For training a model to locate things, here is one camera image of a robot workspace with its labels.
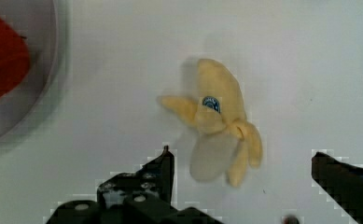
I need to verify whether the grey oval plate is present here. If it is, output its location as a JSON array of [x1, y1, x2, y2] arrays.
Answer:
[[0, 0, 60, 139]]

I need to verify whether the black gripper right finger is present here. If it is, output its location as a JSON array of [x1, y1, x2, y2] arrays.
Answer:
[[311, 152, 363, 224]]

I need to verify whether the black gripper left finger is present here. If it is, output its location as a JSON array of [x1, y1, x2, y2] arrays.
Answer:
[[45, 146, 223, 224]]

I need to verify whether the yellow plush banana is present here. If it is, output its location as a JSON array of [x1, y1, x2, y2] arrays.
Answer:
[[159, 59, 263, 188]]

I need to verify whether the red ketchup bottle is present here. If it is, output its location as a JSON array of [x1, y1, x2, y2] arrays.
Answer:
[[0, 18, 31, 98]]

